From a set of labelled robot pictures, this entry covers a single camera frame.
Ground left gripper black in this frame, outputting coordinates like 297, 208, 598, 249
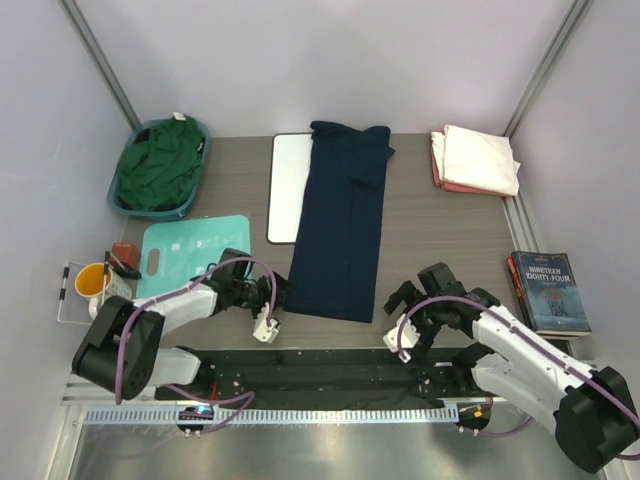
232, 273, 294, 324

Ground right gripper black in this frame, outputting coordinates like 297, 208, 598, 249
384, 280, 445, 355

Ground navy blue t shirt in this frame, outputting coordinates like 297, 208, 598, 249
285, 120, 395, 323

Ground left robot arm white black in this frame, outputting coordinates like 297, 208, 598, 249
71, 248, 291, 402

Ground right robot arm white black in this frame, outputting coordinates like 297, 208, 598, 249
383, 262, 639, 474

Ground teal cutting board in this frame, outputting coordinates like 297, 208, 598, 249
136, 215, 251, 298

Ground dark blue book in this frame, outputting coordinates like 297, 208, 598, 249
510, 251, 592, 340

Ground brown red block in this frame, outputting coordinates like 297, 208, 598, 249
111, 242, 141, 269

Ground white board with black rim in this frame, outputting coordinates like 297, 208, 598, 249
266, 133, 313, 244

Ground green t shirt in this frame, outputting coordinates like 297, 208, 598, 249
116, 116, 205, 212

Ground white mug orange inside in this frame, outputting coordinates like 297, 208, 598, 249
74, 263, 133, 320

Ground teal laundry basket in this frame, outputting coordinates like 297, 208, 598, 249
107, 113, 210, 222

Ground clear acrylic tray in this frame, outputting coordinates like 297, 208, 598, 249
56, 261, 111, 326

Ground black white marker pen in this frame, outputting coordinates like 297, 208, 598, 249
58, 265, 70, 302

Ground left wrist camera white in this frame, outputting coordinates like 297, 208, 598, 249
253, 318, 280, 344

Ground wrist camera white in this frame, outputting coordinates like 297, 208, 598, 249
253, 318, 280, 344
383, 314, 420, 363

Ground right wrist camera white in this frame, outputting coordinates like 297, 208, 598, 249
383, 314, 420, 363

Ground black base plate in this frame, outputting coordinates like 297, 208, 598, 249
154, 347, 501, 401

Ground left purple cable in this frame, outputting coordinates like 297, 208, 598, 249
113, 257, 279, 434

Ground white slotted cable duct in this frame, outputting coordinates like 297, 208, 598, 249
84, 403, 459, 426

